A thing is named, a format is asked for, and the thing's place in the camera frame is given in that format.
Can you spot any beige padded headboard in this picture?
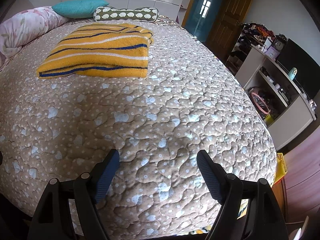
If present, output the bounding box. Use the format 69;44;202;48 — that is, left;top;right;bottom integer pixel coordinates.
1;0;34;23

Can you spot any teal cushion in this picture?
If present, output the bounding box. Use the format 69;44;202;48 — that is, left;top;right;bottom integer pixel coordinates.
52;0;109;18

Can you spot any yellow striped knit sweater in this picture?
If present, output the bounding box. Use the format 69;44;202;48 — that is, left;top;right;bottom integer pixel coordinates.
37;23;153;79

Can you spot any beige dotted quilted bedspread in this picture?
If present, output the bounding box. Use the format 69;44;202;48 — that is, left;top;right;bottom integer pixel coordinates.
1;17;277;239

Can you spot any yellow box beside bed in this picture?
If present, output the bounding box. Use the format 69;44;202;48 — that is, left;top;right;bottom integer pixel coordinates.
273;153;287;184

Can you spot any brown wooden door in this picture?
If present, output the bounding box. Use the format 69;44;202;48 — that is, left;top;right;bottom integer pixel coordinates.
205;0;253;63

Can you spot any black television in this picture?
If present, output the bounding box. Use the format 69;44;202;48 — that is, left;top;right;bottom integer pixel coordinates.
277;39;320;99

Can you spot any pink round basket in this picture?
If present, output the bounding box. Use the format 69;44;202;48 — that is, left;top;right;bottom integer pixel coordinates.
249;92;270;118

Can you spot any pink floral duvet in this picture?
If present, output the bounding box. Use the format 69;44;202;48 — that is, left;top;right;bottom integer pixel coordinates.
1;6;68;65

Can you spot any white shelf unit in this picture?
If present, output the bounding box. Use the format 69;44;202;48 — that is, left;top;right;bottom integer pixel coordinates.
235;46;316;150

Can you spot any mint green bottle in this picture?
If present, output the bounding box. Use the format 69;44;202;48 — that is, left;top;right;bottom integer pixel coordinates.
288;67;298;80

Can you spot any pile of clothes on shelf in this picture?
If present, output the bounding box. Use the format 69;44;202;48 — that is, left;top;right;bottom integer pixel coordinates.
241;23;288;44

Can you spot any olive white-dotted bolster pillow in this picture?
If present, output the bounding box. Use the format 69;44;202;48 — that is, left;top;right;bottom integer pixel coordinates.
93;6;159;22

